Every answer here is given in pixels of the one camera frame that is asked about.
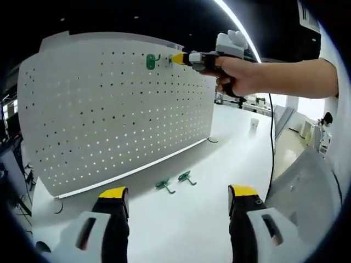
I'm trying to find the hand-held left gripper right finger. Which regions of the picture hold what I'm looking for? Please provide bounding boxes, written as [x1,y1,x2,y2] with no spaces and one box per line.
[228,184,302,263]

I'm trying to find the ceiling air vent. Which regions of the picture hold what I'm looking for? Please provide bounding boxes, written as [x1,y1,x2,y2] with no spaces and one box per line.
[298,0,320,31]

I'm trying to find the person's right hand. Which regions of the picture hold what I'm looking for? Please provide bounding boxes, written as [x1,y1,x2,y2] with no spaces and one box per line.
[215,56,264,97]

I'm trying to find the grey mesh office chair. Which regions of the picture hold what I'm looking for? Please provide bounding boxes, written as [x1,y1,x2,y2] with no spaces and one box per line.
[265,148,343,236]

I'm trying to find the long ceiling light strip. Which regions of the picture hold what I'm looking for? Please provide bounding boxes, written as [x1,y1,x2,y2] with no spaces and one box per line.
[213,0,262,63]

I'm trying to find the white perforated mounting plate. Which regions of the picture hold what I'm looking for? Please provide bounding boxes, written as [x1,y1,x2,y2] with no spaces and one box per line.
[16,41,219,215]

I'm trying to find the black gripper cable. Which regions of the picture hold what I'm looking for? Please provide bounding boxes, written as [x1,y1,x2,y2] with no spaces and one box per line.
[267,92,276,199]

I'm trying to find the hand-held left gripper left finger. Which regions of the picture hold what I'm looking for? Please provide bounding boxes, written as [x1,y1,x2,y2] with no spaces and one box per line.
[60,186,130,263]

